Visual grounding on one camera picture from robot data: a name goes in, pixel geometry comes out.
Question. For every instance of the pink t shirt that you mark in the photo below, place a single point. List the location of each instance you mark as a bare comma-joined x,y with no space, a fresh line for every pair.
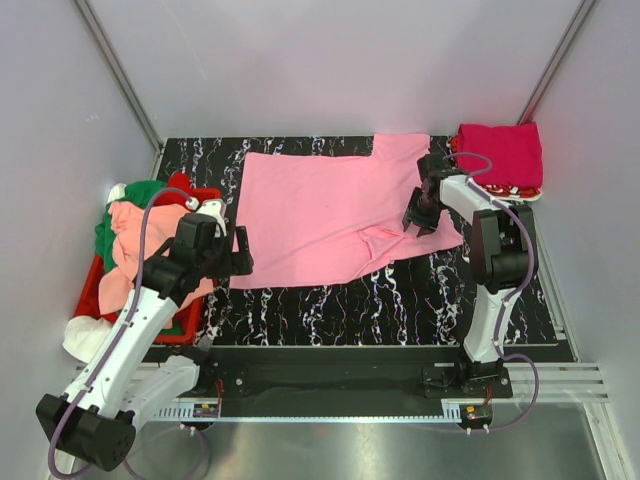
318,220

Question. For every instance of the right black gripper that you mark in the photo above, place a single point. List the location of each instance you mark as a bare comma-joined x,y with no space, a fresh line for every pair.
427,225

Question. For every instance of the folded magenta t shirt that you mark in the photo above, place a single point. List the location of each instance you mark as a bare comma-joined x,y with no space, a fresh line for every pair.
515,153

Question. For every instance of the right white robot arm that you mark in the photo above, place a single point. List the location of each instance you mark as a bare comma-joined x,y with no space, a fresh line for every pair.
502,260

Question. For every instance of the red t shirt in bin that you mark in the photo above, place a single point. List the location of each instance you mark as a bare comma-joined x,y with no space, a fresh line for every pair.
180,193

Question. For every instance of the salmon t shirt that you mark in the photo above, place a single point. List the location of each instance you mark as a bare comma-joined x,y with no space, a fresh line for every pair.
126,222

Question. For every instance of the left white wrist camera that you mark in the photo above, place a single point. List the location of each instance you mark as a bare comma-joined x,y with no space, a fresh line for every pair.
212,210

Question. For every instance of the black marble pattern mat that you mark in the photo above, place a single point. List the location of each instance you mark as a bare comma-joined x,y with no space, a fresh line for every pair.
427,300

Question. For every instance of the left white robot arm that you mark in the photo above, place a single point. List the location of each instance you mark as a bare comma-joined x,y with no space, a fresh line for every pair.
97,417

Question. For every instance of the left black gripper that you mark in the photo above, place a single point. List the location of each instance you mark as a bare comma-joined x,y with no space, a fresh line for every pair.
236,263

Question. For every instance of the folded red white t shirt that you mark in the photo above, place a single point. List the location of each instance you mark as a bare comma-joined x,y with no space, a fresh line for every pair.
507,192

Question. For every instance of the white cable duct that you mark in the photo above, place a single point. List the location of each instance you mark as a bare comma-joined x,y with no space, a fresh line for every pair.
201,412

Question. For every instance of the green t shirt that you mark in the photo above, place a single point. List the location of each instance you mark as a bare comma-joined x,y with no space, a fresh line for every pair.
138,193

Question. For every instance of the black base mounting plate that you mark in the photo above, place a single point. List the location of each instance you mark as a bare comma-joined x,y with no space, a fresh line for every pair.
430,371

